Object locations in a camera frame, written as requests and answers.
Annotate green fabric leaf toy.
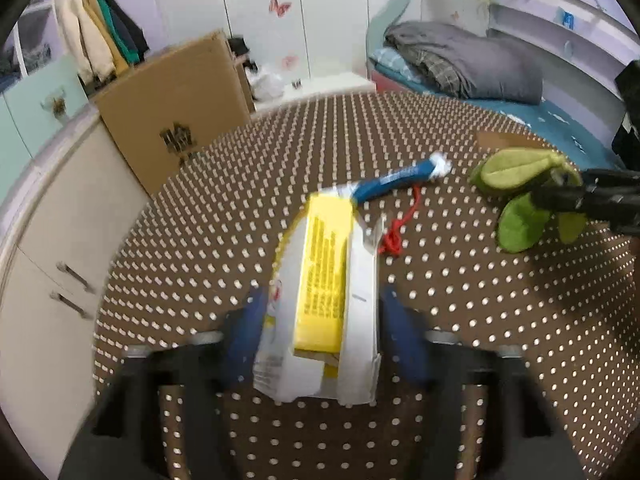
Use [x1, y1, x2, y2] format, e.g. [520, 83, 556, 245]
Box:
[470, 148, 587, 254]

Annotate yellow white paper box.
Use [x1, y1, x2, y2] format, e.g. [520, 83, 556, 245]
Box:
[253, 193, 384, 406]

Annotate blue white sachet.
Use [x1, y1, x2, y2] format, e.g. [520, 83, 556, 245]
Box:
[320, 153, 451, 206]

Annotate grey folded duvet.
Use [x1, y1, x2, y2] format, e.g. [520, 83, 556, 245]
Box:
[385, 21, 544, 105]

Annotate polka dot tablecloth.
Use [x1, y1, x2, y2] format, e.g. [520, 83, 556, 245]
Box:
[92, 93, 639, 479]

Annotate white lower cabinet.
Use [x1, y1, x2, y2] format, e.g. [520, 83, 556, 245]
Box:
[1, 105, 148, 479]

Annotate red storage bench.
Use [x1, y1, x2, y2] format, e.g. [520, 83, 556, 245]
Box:
[254, 72, 376, 115]

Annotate white plastic bag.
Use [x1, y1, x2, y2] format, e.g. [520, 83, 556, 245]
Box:
[246, 70, 285, 103]

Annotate large cardboard box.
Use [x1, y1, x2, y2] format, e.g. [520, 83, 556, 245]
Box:
[93, 30, 250, 195]

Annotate teal drawer cabinet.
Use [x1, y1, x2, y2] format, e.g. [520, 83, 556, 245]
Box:
[0, 54, 88, 198]

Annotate hanging clothes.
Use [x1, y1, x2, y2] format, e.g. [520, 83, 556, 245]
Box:
[53, 0, 149, 87]

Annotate red string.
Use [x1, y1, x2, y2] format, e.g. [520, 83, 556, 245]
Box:
[376, 184, 424, 257]

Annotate teal bunk bed frame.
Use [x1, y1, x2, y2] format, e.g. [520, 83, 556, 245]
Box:
[367, 0, 639, 144]

